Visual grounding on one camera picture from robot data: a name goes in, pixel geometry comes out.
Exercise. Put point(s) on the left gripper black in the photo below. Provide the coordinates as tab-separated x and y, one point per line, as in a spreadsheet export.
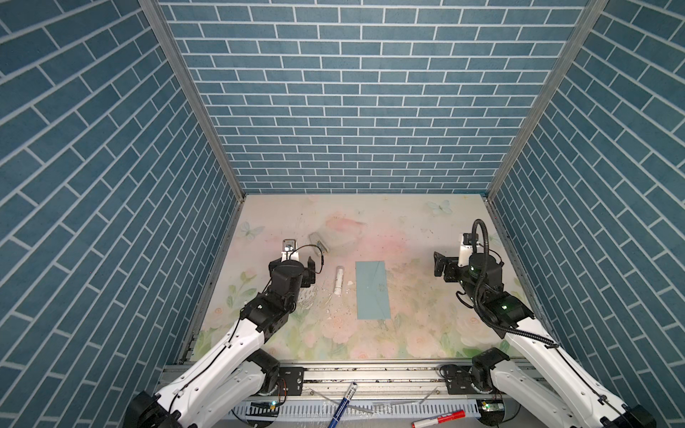
308	274

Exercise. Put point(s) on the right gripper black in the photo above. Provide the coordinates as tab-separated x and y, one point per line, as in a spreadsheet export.
441	263

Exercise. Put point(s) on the white glue stick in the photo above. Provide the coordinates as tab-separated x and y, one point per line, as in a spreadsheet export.
339	280

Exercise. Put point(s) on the teal envelope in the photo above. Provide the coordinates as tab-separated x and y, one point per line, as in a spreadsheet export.
373	301

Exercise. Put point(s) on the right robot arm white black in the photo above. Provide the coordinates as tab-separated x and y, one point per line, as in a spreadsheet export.
569	396

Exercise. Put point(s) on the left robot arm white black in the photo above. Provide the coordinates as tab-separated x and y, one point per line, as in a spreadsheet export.
235	368

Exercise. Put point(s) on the blue marker pen centre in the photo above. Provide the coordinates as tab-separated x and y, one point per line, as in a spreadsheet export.
343	405

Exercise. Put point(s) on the red marker pen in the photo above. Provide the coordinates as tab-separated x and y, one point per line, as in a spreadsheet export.
441	419

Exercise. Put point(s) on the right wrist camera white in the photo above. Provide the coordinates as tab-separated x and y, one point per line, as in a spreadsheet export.
468	243

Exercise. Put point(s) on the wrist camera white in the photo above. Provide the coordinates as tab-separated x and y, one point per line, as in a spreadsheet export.
289	250
468	243

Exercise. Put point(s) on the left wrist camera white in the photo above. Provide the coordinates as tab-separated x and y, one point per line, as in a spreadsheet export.
289	250

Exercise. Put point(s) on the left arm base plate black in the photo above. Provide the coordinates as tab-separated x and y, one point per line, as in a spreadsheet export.
289	381

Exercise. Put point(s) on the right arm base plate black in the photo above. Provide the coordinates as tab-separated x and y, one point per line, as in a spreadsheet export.
466	380

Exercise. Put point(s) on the aluminium mounting rail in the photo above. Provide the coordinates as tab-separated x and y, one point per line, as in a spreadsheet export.
381	380

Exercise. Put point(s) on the white slotted cable duct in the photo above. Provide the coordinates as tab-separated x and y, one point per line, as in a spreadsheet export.
322	411

